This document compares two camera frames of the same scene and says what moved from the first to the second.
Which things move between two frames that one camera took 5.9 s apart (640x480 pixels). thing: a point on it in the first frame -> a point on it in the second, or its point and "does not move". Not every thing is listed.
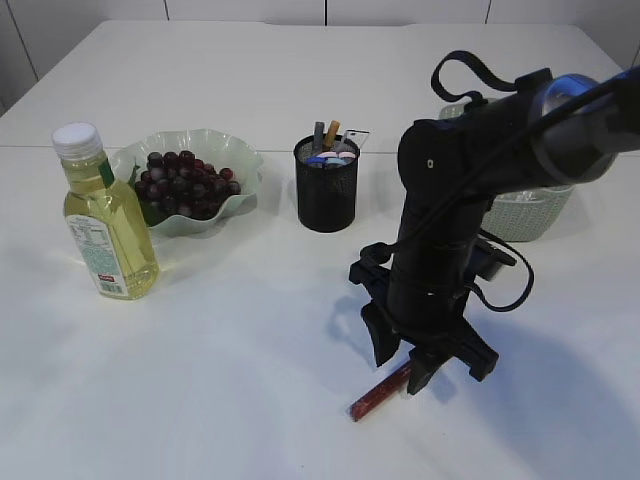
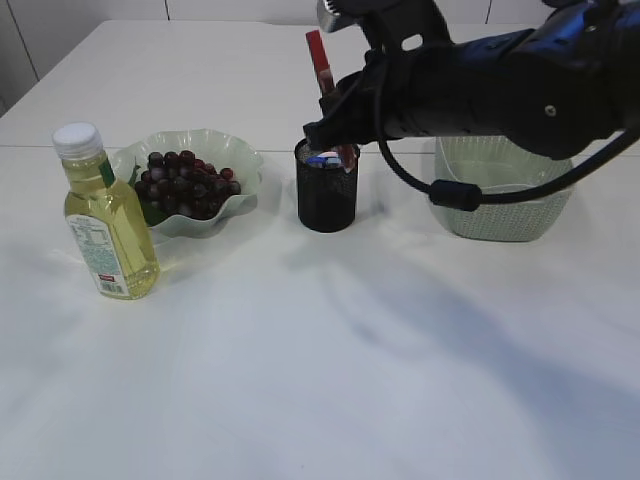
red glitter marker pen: x=380 y=393 -> x=326 y=80
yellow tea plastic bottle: x=106 y=218 does not move
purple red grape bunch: x=179 y=184 does not move
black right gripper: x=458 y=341 -> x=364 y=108
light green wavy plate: x=244 y=163 does not move
